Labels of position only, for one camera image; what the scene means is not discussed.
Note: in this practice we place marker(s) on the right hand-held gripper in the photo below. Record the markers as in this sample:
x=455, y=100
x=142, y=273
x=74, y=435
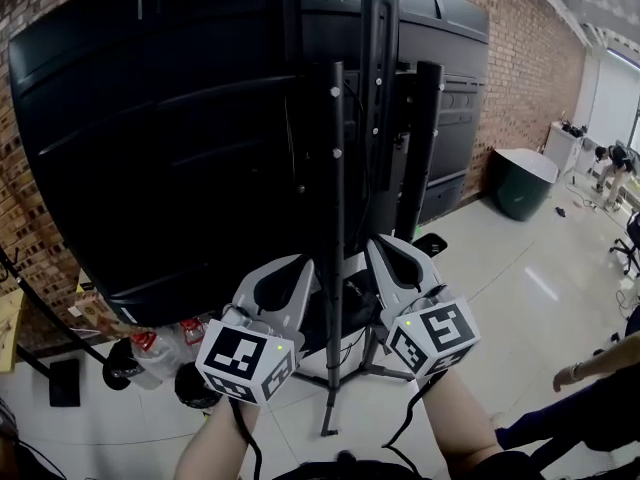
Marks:
x=435, y=328

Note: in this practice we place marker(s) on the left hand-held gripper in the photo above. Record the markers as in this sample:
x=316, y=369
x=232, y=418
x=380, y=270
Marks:
x=235, y=355

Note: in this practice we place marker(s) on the black screen stand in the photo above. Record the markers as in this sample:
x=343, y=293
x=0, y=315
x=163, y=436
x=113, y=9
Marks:
x=429, y=133

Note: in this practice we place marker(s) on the person's left forearm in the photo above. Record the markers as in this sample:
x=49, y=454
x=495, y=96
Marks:
x=210, y=448

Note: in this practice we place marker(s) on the another person's forearm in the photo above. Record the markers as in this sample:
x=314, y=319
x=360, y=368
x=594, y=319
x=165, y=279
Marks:
x=612, y=355

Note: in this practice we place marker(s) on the person's right forearm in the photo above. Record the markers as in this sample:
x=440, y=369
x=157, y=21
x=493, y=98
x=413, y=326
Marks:
x=460, y=418

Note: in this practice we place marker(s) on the black tripod stand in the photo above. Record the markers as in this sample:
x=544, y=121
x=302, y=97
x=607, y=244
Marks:
x=334, y=353

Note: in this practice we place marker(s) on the small black floor object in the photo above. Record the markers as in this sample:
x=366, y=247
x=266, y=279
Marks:
x=560, y=212

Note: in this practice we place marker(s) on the large black screen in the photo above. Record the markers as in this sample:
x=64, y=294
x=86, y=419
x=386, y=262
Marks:
x=150, y=143

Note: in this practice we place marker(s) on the clear bottle with red cap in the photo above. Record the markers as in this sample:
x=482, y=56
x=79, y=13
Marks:
x=152, y=355
x=192, y=333

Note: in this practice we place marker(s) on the black round weight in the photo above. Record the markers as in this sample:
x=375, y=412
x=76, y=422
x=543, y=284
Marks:
x=119, y=365
x=192, y=388

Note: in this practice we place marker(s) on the brown cardboard box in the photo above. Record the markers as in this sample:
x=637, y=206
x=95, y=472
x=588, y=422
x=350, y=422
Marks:
x=92, y=308

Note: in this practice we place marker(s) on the person's black clothing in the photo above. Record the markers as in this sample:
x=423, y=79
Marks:
x=350, y=470

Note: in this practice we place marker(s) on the dark round bin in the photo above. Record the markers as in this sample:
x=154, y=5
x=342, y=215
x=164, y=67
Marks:
x=520, y=183

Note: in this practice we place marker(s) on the black flat plate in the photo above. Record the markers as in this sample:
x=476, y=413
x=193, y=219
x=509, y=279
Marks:
x=65, y=383

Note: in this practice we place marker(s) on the thin black slanted pole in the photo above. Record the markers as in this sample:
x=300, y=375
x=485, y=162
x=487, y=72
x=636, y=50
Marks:
x=50, y=313

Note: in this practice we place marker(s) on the black office chair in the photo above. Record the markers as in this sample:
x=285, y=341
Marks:
x=631, y=248

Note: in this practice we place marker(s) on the white cabinet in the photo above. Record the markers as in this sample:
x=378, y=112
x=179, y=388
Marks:
x=560, y=148

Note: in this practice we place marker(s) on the wooden board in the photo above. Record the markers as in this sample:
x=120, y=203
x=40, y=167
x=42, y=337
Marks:
x=9, y=328

